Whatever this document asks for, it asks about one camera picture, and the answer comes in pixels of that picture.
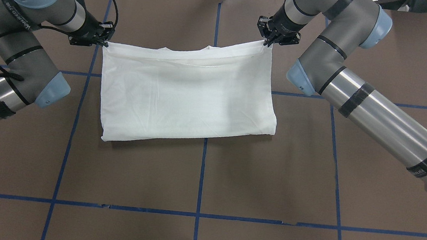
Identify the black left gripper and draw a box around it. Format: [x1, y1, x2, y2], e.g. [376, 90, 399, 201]
[69, 19, 115, 47]

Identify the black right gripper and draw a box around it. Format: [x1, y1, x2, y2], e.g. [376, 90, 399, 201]
[257, 13, 302, 47]

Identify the white long-sleeve printed shirt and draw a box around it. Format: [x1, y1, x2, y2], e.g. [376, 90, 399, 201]
[100, 41, 277, 141]

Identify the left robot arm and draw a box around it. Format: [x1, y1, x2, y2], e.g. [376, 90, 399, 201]
[0, 0, 117, 120]

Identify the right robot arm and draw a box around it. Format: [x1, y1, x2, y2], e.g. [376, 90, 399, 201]
[257, 0, 427, 192]

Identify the black braided cable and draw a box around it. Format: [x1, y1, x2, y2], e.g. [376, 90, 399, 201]
[0, 0, 120, 91]

